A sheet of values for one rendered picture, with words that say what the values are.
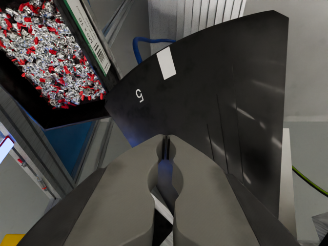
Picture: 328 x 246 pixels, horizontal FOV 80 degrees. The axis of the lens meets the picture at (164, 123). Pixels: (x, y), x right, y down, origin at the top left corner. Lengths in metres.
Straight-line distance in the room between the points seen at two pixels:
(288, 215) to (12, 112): 0.63
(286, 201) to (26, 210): 1.18
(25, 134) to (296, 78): 1.48
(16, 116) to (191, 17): 0.89
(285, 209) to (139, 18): 1.05
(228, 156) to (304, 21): 1.25
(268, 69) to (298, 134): 1.50
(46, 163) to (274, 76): 0.59
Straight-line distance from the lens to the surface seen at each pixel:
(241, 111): 0.19
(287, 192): 0.52
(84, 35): 0.33
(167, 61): 0.23
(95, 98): 0.40
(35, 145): 0.60
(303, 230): 1.26
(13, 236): 0.67
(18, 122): 0.55
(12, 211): 1.37
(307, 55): 1.52
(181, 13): 1.10
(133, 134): 0.26
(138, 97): 0.25
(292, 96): 1.67
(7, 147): 0.54
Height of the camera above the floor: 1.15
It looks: 47 degrees down
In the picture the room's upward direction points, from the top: 179 degrees counter-clockwise
